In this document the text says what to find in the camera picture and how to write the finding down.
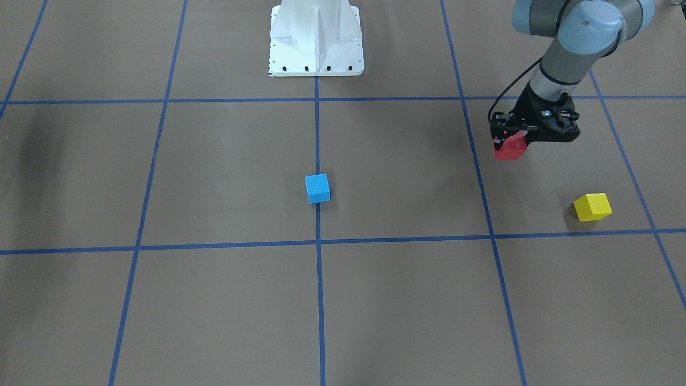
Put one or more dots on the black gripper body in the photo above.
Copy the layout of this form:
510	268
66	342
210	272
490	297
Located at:
527	111

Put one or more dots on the red foam block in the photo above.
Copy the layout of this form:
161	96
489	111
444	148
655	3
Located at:
510	149

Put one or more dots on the yellow foam block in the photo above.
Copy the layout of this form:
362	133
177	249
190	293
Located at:
592	207

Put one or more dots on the blue foam block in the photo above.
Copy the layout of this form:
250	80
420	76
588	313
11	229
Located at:
317	188

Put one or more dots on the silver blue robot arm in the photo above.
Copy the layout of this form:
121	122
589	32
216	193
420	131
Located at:
582	32

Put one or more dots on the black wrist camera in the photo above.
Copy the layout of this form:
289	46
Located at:
506	125

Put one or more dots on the white pedestal base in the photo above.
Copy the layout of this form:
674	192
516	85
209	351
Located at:
315	39

